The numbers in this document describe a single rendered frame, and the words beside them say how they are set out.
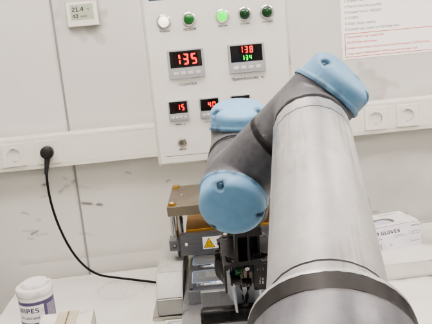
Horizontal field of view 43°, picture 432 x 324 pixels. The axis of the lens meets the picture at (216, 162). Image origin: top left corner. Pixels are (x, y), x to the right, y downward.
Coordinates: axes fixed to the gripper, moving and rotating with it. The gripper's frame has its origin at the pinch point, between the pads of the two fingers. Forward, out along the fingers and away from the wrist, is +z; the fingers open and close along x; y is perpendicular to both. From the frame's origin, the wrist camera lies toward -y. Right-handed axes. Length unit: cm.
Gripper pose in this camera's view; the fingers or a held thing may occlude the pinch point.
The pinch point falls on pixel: (245, 301)
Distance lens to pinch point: 92.0
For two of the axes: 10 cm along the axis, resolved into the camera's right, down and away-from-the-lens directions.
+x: 9.9, -1.0, 0.6
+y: 1.0, 4.8, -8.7
